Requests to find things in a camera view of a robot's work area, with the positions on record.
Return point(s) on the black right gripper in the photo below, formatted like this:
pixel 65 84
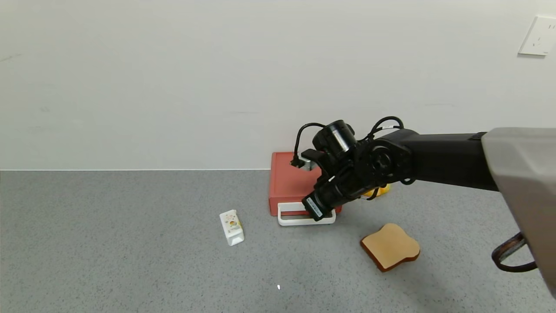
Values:
pixel 316 209

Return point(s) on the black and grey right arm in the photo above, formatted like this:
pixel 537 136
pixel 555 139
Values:
pixel 443 161

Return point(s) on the red drawer case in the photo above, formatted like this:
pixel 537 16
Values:
pixel 284 178

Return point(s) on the orange swirl bun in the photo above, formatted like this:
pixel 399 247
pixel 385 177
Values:
pixel 382 190

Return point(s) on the toast slice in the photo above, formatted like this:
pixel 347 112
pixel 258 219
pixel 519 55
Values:
pixel 391 245

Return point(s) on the small white printed carton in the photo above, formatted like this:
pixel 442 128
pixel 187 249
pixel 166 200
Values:
pixel 232 226

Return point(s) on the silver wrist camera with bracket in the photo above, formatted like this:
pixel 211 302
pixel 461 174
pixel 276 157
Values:
pixel 309 161

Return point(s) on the white wall socket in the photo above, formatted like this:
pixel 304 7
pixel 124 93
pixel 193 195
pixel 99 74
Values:
pixel 538 37

